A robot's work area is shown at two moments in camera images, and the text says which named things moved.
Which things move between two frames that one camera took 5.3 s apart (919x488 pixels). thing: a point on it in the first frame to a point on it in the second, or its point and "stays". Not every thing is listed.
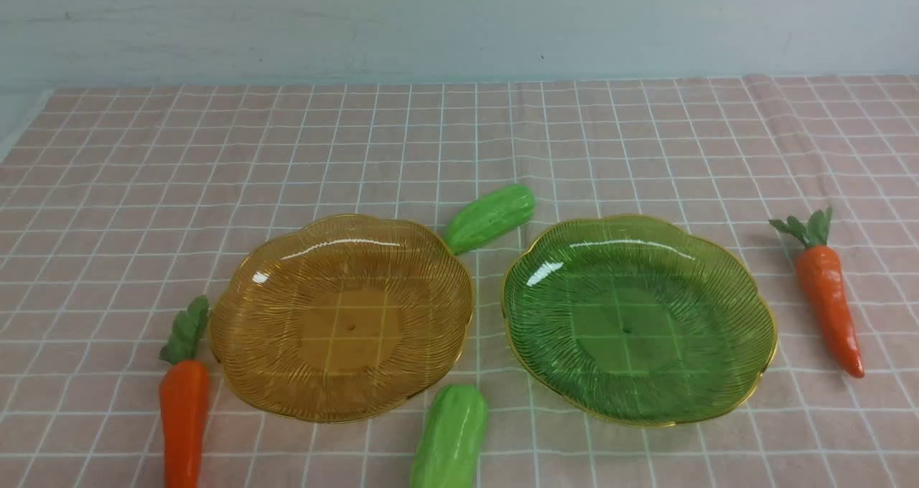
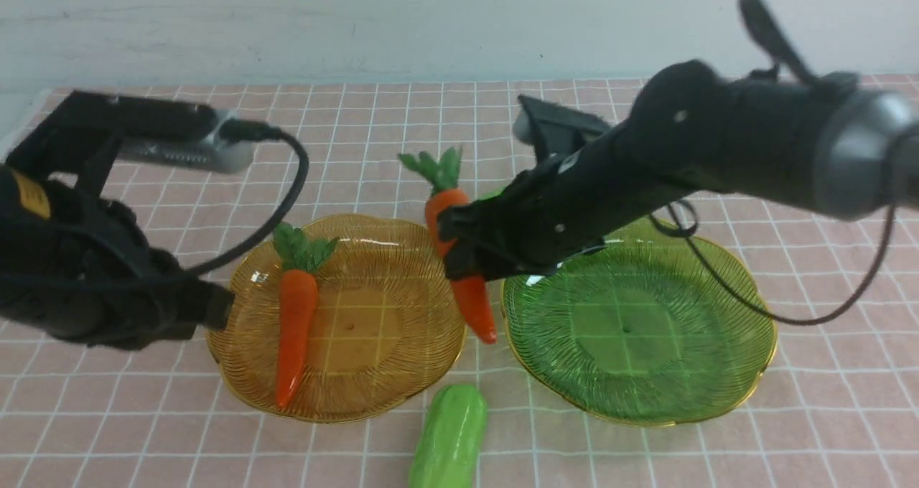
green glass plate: x=639 y=321 stays
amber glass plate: x=349 y=319 stays
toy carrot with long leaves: x=823 y=275 to x=472 y=293
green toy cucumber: x=449 y=452 stays
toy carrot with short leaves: x=184 y=400 to x=299 y=257
